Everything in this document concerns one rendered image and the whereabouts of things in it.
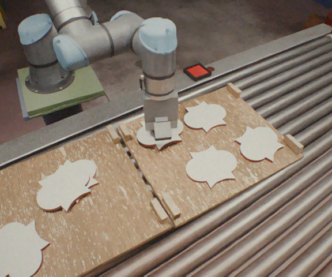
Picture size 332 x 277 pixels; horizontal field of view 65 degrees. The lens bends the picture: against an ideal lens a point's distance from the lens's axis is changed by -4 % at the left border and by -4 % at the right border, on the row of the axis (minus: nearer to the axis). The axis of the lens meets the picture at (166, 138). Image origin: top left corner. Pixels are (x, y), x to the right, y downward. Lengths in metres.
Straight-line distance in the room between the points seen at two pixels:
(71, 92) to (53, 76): 0.08
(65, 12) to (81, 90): 0.47
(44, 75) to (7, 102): 1.71
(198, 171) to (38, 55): 0.65
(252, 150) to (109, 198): 0.39
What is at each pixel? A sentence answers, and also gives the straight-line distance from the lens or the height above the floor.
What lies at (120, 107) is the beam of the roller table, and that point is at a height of 0.91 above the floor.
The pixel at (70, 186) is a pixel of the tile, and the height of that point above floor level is 0.96.
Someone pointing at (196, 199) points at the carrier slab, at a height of 0.94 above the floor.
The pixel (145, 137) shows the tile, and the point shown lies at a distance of 0.74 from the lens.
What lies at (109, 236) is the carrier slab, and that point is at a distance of 0.62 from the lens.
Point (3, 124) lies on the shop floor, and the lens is 2.51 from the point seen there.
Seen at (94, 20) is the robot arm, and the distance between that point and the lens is 1.05.
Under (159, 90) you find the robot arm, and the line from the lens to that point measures 0.62.
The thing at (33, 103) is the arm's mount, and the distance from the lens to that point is 1.04.
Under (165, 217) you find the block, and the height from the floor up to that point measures 0.96.
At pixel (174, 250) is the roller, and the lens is 0.63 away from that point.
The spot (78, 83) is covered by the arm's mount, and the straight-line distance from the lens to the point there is 1.08.
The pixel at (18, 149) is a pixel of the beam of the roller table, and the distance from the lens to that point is 0.88.
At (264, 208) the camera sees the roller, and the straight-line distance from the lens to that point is 0.70.
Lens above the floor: 1.50
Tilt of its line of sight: 48 degrees down
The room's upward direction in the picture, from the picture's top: straight up
